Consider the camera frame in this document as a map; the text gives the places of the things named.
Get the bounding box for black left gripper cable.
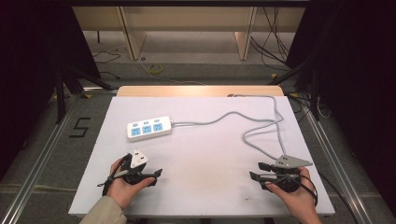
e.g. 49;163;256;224
96;153;133;197

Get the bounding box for person's left hand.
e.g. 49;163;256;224
106;158;156;210

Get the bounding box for black metal stand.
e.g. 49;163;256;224
266;57;322;121
53;63;114;125

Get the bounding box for black thin floor cable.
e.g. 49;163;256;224
92;49;121;80

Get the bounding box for dark curtain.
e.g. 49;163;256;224
0;0;102;181
284;0;396;216

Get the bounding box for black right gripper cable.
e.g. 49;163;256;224
298;170;360;224

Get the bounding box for person's right hand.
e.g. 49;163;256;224
264;166;317;219

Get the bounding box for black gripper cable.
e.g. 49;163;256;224
298;170;360;224
96;153;133;197

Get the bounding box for grey power strip cable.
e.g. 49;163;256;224
171;93;288;161

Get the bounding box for beige wooden desk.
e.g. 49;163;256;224
71;6;306;62

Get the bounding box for white and blue power strip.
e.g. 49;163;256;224
126;115;174;143

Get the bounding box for aluminium floor rail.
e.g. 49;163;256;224
305;104;375;224
0;92;78;224

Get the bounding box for yellow tape roll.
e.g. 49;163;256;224
147;63;163;76

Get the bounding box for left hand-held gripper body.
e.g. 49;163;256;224
120;148;150;186

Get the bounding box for black floor cables bundle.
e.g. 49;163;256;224
249;7;291;69

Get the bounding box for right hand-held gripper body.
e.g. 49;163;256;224
267;154;314;193

